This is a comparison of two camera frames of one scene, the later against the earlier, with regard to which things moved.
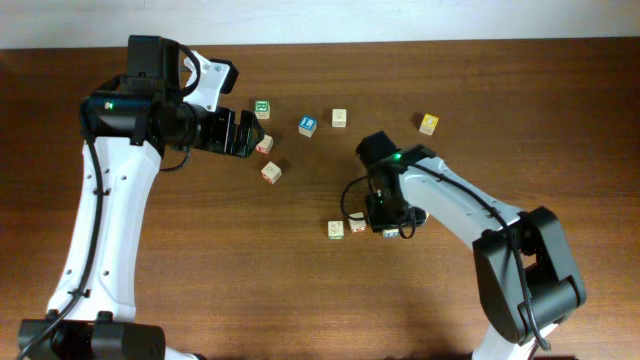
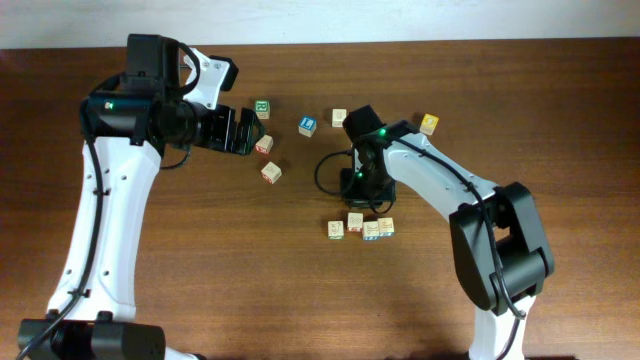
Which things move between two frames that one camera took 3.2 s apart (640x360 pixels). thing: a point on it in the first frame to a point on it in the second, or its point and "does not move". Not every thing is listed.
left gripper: x=221 y=137 does not move
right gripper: x=376 y=217 to x=354 y=198
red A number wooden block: x=357 y=225 does not move
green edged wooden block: x=335 y=230 does not move
